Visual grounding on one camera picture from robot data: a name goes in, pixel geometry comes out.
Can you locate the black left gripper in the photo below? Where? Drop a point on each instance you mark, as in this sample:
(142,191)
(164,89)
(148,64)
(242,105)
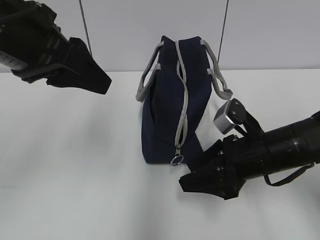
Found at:
(33,48)

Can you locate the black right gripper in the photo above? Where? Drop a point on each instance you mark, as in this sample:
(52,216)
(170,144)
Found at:
(243,159)

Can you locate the navy and white lunch bag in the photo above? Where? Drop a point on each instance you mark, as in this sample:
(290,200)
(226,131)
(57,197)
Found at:
(175,89)

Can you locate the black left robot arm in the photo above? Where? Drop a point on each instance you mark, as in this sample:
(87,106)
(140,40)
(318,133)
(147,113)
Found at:
(33,47)

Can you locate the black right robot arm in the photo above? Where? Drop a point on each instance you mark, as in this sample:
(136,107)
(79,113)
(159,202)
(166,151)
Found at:
(279,156)

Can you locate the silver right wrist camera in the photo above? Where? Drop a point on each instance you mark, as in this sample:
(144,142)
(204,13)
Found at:
(233,116)

